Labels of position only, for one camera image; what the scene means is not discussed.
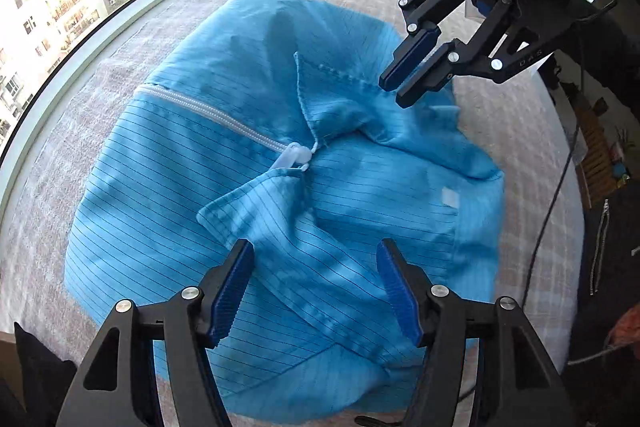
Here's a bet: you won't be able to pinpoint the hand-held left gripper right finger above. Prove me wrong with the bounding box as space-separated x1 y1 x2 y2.
376 237 576 427

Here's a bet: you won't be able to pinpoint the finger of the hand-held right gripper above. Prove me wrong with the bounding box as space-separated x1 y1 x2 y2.
395 0 571 109
377 0 471 92

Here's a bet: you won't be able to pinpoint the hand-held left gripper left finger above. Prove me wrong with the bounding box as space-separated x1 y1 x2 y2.
55 238 256 427

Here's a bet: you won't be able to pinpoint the blue striped zip jacket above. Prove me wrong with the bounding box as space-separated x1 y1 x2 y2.
64 0 506 417

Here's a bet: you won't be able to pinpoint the wooden slats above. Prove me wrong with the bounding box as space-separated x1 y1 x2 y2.
575 104 618 208

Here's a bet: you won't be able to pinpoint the black garment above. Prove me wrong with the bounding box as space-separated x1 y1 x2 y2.
12 322 76 427

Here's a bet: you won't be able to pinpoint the person's black jacket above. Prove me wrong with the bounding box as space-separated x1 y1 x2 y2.
567 187 640 368

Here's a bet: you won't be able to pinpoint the apartment buildings outside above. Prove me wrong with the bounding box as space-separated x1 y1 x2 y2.
0 0 251 128

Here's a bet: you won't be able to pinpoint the thin black cable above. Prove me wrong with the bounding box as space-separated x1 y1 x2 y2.
522 0 618 303

